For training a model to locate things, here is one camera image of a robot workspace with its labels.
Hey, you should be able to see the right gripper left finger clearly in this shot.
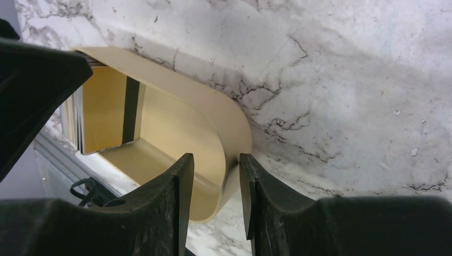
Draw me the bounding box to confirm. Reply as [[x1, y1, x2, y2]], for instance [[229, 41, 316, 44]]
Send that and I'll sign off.
[[1, 153, 194, 255]]

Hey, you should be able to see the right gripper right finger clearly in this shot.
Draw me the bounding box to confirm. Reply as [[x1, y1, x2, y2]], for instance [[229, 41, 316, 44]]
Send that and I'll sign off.
[[239, 154, 451, 255]]

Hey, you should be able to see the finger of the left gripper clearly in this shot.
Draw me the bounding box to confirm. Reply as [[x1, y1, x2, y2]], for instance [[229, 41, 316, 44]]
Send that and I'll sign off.
[[1, 20, 93, 180]]

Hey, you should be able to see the beige oval tray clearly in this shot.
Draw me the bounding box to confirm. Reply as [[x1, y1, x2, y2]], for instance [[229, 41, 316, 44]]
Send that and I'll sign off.
[[77, 46, 252, 222]]

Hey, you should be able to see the stack of cards in tray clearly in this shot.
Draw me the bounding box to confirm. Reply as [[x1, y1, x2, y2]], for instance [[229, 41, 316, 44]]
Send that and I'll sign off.
[[60, 51, 146, 155]]

